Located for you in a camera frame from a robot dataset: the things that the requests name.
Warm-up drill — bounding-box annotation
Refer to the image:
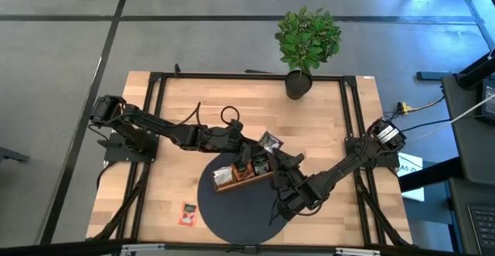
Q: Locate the black bar with silver brackets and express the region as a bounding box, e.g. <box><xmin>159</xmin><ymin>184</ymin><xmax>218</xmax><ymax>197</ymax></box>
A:
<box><xmin>0</xmin><ymin>238</ymin><xmax>495</xmax><ymax>256</ymax></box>

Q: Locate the black desk leg beam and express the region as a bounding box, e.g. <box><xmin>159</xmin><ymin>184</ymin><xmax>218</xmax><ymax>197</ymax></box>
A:
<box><xmin>398</xmin><ymin>157</ymin><xmax>465</xmax><ymax>193</ymax></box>

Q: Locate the white orange Tazo tea packet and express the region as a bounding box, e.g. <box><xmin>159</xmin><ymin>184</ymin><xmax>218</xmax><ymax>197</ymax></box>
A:
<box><xmin>212</xmin><ymin>166</ymin><xmax>235</xmax><ymax>188</ymax></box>

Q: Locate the dark blackcurrant tea packet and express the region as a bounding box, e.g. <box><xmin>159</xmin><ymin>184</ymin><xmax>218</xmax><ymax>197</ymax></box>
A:
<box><xmin>251</xmin><ymin>153</ymin><xmax>271</xmax><ymax>176</ymax></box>
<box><xmin>258</xmin><ymin>131</ymin><xmax>285</xmax><ymax>153</ymax></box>

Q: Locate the black keyboard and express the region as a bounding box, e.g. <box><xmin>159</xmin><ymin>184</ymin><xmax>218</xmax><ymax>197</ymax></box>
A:
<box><xmin>467</xmin><ymin>204</ymin><xmax>495</xmax><ymax>255</ymax></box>

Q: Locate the round dark woven placemat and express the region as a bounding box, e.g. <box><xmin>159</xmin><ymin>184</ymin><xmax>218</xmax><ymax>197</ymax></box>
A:
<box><xmin>196</xmin><ymin>151</ymin><xmax>291</xmax><ymax>246</ymax></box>

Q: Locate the grey furniture foot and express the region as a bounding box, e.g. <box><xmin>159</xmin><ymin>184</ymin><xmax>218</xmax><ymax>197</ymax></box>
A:
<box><xmin>0</xmin><ymin>146</ymin><xmax>31</xmax><ymax>165</ymax></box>

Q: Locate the dark grey desk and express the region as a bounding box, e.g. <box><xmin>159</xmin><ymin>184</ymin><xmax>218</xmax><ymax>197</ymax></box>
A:
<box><xmin>440</xmin><ymin>73</ymin><xmax>495</xmax><ymax>187</ymax></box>
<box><xmin>447</xmin><ymin>178</ymin><xmax>495</xmax><ymax>256</ymax></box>

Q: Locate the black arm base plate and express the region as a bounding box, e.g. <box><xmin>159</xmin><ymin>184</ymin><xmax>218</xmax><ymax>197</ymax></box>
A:
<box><xmin>345</xmin><ymin>136</ymin><xmax>401</xmax><ymax>169</ymax></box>
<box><xmin>103</xmin><ymin>131</ymin><xmax>159</xmax><ymax>163</ymax></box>

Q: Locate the white printed sign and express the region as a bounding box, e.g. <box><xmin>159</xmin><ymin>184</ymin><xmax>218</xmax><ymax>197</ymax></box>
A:
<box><xmin>397</xmin><ymin>152</ymin><xmax>425</xmax><ymax>203</ymax></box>

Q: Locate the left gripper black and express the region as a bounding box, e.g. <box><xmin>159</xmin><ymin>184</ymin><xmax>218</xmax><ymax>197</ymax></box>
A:
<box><xmin>199</xmin><ymin>120</ymin><xmax>268</xmax><ymax>166</ymax></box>

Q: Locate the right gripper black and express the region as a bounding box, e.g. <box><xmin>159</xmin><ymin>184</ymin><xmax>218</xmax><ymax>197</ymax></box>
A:
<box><xmin>270</xmin><ymin>149</ymin><xmax>322</xmax><ymax>220</ymax></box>

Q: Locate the wooden three-compartment tea tray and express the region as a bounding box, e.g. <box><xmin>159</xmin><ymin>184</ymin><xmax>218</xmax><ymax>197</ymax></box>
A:
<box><xmin>210</xmin><ymin>153</ymin><xmax>276</xmax><ymax>193</ymax></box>

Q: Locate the grey-blue floor foot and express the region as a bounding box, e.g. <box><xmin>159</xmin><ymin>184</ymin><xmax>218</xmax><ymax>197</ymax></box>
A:
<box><xmin>416</xmin><ymin>70</ymin><xmax>453</xmax><ymax>82</ymax></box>

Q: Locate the white cable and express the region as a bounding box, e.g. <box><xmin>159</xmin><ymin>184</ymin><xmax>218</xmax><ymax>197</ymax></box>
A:
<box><xmin>450</xmin><ymin>92</ymin><xmax>495</xmax><ymax>125</ymax></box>

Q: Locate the green plant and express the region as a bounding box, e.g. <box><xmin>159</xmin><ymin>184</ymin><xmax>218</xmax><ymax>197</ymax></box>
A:
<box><xmin>275</xmin><ymin>7</ymin><xmax>343</xmax><ymax>101</ymax></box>

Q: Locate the black floor cable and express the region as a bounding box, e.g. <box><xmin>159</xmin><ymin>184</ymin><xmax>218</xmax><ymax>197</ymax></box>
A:
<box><xmin>401</xmin><ymin>118</ymin><xmax>453</xmax><ymax>133</ymax></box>

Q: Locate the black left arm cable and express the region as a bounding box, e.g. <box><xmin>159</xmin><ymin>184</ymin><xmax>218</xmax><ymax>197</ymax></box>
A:
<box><xmin>169</xmin><ymin>101</ymin><xmax>241</xmax><ymax>128</ymax></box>

